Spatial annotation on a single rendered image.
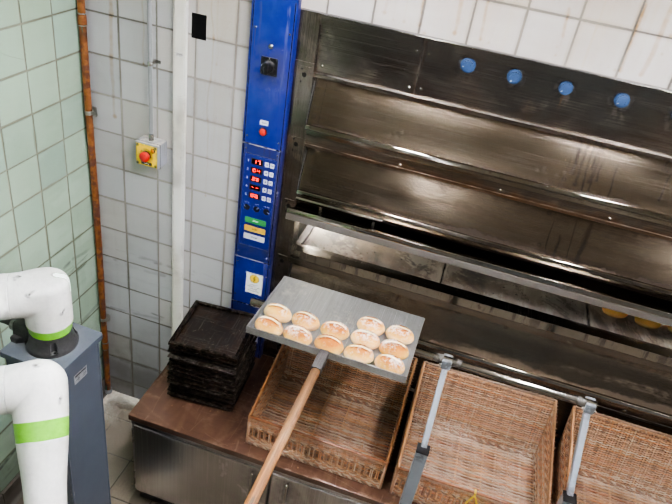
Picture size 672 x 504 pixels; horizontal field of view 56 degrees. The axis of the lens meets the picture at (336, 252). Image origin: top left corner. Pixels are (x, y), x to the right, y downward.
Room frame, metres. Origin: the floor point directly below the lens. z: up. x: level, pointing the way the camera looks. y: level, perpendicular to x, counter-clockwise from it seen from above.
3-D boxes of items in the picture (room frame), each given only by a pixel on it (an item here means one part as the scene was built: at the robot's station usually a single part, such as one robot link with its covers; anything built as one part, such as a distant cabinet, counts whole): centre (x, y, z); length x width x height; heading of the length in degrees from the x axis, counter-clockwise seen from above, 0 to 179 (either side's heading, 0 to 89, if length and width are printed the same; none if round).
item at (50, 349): (1.39, 0.85, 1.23); 0.26 x 0.15 x 0.06; 76
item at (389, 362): (1.54, -0.23, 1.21); 0.10 x 0.07 x 0.05; 76
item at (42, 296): (1.37, 0.81, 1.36); 0.16 x 0.13 x 0.19; 115
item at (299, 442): (1.82, -0.09, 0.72); 0.56 x 0.49 x 0.28; 79
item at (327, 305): (1.72, -0.06, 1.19); 0.55 x 0.36 x 0.03; 78
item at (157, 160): (2.22, 0.78, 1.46); 0.10 x 0.07 x 0.10; 79
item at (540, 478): (1.71, -0.66, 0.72); 0.56 x 0.49 x 0.28; 80
